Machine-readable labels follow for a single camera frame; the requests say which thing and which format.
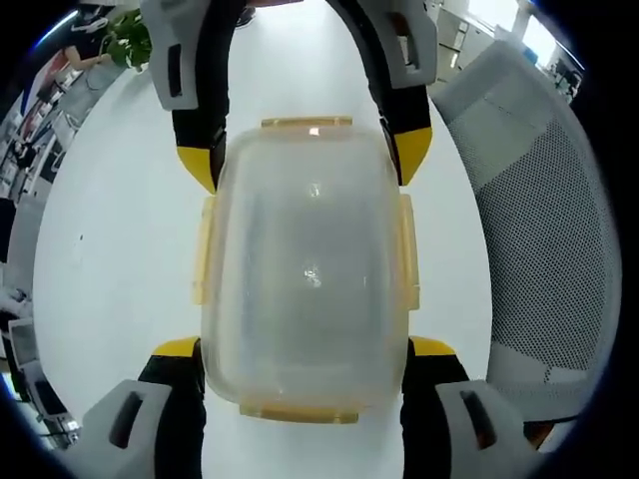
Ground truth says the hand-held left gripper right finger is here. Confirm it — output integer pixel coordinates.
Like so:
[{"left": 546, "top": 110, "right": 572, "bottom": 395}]
[{"left": 401, "top": 337, "right": 543, "bottom": 479}]

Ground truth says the grey mesh office chair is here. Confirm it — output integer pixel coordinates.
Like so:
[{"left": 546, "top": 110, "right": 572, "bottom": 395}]
[{"left": 429, "top": 37, "right": 625, "bottom": 441}]

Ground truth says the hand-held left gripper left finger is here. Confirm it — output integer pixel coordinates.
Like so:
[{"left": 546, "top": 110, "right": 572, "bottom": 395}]
[{"left": 69, "top": 336, "right": 209, "bottom": 479}]

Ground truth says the clear plastic buckle container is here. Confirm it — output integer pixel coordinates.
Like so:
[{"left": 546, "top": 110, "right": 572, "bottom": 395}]
[{"left": 192, "top": 114, "right": 421, "bottom": 427}]

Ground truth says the green potted plant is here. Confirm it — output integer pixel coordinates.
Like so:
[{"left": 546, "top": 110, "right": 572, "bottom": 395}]
[{"left": 103, "top": 9, "right": 154, "bottom": 75}]

